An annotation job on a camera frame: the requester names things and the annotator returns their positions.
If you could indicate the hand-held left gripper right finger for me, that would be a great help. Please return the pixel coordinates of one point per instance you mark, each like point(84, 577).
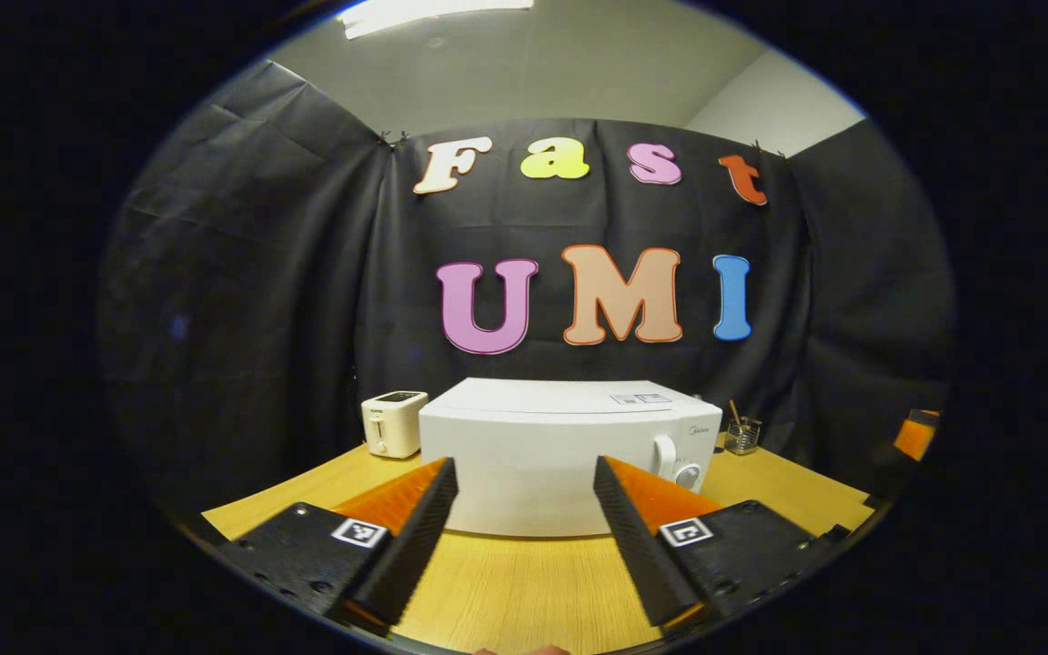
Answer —
point(638, 546)

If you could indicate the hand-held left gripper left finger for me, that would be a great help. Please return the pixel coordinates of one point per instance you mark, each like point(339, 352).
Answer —
point(415, 546)

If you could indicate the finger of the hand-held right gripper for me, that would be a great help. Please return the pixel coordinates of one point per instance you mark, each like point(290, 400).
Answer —
point(915, 438)

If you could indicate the white microwave oven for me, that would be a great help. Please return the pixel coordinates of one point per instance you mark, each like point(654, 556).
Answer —
point(524, 455)

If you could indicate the white toaster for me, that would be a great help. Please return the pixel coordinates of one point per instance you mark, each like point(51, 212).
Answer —
point(392, 426)

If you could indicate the black backdrop cloth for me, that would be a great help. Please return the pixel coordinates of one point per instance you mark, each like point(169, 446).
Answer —
point(242, 291)

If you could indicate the ceiling light panel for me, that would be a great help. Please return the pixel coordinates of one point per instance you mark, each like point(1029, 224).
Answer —
point(433, 14)

